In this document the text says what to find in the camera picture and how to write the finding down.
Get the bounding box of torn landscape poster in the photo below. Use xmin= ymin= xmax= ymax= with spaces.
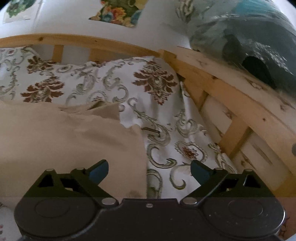
xmin=89 ymin=0 xmax=145 ymax=28

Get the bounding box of wooden bed frame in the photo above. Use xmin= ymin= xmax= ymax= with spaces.
xmin=0 ymin=34 xmax=296 ymax=198

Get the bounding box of beige hooded jacket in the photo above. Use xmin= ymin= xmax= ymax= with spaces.
xmin=0 ymin=100 xmax=160 ymax=200

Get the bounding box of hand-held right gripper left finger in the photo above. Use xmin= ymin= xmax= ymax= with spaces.
xmin=22 ymin=159 xmax=120 ymax=207

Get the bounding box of floral white bedspread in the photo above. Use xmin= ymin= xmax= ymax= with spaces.
xmin=0 ymin=46 xmax=239 ymax=241

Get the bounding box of blond cartoon character poster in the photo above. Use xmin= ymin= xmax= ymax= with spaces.
xmin=2 ymin=0 xmax=44 ymax=24

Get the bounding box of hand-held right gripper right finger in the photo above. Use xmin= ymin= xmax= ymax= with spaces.
xmin=180 ymin=159 xmax=275 ymax=206

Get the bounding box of clear plastic bag of clothes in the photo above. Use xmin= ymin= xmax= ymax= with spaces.
xmin=175 ymin=0 xmax=296 ymax=91

